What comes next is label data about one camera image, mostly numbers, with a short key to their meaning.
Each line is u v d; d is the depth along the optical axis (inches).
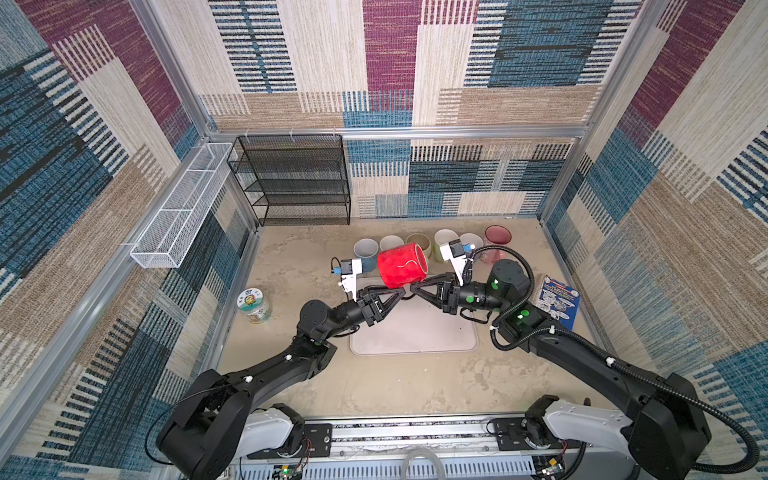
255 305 35.2
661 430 15.2
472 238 40.3
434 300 25.1
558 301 37.2
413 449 28.7
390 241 40.3
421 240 41.4
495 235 40.7
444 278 25.1
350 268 25.5
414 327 36.6
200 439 16.0
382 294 26.1
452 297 23.5
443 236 40.3
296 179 42.9
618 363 18.0
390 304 26.2
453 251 24.2
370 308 24.6
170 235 28.1
